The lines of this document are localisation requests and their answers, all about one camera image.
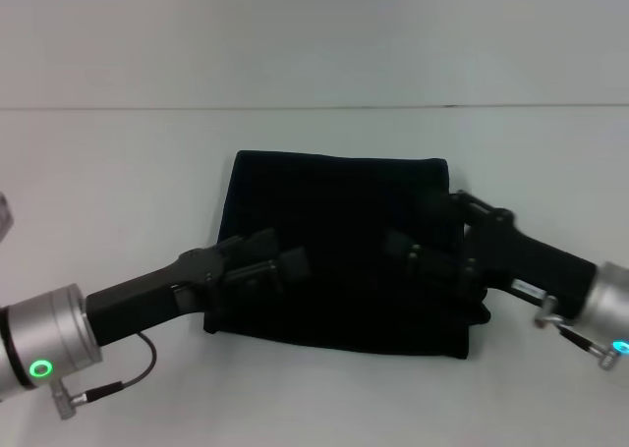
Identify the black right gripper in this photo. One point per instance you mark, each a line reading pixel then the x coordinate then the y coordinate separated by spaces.
pixel 526 265

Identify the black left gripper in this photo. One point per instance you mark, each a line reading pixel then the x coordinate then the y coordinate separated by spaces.
pixel 147 295

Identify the black shirt with FREE print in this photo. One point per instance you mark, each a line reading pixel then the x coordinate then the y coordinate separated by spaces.
pixel 344 206

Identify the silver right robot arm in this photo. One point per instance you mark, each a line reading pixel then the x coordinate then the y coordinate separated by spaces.
pixel 609 304

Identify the silver right wrist connector plug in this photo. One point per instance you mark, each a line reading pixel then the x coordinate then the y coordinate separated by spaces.
pixel 548 312

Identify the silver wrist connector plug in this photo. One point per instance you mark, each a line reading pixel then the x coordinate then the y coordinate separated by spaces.
pixel 548 312
pixel 66 400

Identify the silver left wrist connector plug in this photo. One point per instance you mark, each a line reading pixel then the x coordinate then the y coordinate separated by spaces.
pixel 66 400

